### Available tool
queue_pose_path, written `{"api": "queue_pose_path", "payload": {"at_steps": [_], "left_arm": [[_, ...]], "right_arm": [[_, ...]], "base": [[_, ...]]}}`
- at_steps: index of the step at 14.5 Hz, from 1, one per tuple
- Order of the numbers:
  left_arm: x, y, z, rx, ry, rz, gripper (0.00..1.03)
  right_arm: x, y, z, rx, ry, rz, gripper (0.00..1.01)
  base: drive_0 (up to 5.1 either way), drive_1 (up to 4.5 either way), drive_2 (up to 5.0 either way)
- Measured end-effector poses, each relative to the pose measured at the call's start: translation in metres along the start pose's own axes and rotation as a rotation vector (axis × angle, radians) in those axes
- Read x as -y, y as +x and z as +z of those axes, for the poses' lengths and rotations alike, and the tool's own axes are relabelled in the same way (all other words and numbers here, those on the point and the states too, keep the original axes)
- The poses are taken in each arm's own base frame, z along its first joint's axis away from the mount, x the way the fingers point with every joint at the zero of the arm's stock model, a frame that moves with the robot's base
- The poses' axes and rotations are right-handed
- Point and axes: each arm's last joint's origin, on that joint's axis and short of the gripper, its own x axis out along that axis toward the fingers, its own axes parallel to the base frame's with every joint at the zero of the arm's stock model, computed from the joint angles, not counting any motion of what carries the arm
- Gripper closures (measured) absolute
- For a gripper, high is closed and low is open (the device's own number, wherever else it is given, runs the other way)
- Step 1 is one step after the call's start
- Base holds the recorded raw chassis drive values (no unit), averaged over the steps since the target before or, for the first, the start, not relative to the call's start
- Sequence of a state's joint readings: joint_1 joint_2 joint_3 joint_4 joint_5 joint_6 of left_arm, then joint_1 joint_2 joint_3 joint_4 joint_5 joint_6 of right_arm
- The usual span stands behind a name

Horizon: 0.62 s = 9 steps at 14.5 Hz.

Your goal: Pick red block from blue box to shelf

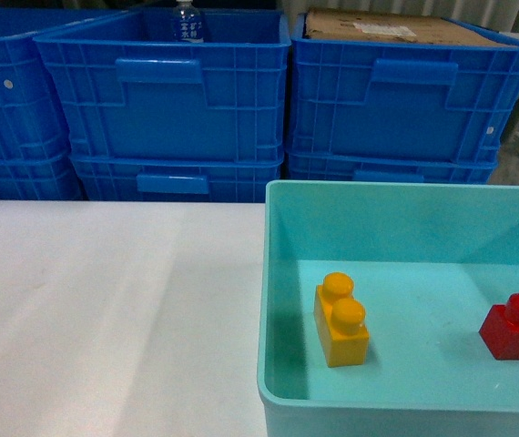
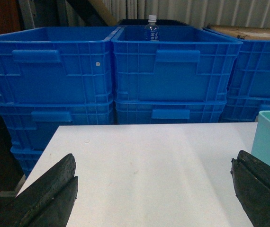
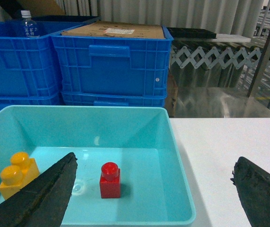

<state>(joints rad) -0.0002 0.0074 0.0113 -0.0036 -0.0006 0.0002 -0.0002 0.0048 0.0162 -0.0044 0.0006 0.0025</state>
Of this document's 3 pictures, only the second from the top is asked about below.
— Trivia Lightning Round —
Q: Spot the top middle blue crate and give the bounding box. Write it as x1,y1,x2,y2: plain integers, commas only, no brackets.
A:
112,26,242,102

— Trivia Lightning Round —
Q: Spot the lower middle blue crate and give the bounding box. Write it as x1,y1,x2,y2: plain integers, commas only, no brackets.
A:
115,100,226,124

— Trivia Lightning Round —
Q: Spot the clear water bottle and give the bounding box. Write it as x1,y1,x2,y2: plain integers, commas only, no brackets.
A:
144,15,159,41

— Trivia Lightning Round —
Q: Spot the brown cardboard sheet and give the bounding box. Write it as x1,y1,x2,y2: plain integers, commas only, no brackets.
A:
207,25,270,40

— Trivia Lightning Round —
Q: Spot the blue crate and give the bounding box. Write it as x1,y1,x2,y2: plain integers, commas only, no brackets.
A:
112,26,242,102
10,147,43,178
0,101,114,151
0,26,117,105
202,27,270,99
115,100,226,124
219,96,270,122

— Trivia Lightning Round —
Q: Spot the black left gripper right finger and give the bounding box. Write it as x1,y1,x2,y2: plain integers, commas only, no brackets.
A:
231,150,270,227

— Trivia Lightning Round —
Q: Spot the top left blue crate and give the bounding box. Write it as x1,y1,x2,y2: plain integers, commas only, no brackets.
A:
0,26,117,105

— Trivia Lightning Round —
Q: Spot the top right blue crate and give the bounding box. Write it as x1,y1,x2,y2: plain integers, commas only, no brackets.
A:
202,27,270,99

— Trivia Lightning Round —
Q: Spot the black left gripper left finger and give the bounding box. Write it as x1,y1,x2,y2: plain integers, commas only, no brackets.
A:
0,154,78,227

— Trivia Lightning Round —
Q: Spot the lower right blue crate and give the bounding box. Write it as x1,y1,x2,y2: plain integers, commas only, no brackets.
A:
219,96,270,122

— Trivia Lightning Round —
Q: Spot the bottom left blue crate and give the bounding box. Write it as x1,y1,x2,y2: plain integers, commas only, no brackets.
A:
10,147,43,178

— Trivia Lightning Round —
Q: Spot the lower left blue crate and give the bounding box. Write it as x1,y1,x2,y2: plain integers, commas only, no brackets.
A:
0,101,114,151

